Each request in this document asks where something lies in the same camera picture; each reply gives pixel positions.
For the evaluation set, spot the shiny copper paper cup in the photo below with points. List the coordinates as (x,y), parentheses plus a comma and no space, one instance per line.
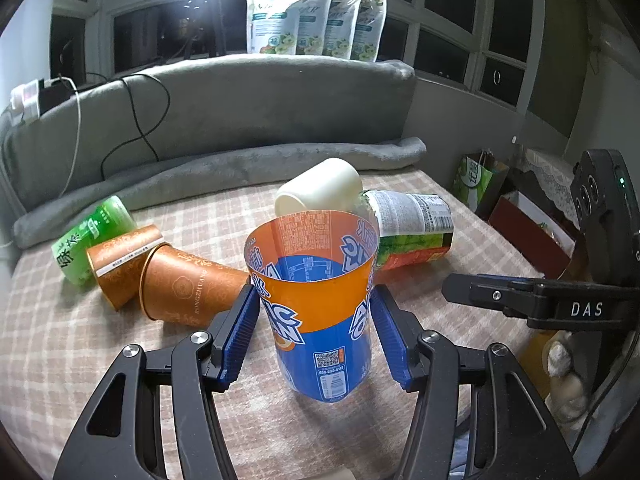
(117,263)

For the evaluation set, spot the green paper bag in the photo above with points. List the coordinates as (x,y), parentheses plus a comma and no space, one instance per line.
(478,181)

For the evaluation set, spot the white power strip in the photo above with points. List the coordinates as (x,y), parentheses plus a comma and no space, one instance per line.
(25,102)

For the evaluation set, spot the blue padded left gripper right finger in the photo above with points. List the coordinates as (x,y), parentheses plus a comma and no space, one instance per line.
(398,331)

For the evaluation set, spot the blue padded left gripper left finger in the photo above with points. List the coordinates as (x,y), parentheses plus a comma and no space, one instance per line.
(232,341)

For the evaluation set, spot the black tripod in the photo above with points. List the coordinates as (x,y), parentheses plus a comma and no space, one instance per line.
(206,21)

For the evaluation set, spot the black power adapter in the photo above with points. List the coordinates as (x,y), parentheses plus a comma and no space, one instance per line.
(52,93)

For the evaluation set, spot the blue orange plastic cup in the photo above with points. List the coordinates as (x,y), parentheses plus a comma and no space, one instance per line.
(313,272)

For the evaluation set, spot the white refill pouch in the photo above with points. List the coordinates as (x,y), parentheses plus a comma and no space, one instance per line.
(368,32)
(272,26)
(340,28)
(312,25)

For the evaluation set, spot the white plastic cup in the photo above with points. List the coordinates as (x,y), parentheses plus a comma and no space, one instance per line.
(333,184)

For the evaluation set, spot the matte orange paper cup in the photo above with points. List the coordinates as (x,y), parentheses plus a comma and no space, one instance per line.
(180,288)

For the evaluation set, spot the green tea cup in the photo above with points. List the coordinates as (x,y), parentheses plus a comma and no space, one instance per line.
(110,219)

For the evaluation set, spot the grey fleece blanket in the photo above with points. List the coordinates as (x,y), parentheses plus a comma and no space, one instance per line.
(198,127)

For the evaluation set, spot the plush toy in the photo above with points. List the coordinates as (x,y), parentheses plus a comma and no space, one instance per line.
(567,399)

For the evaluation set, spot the red cardboard box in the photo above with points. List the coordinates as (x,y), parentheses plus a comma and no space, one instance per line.
(543,242)

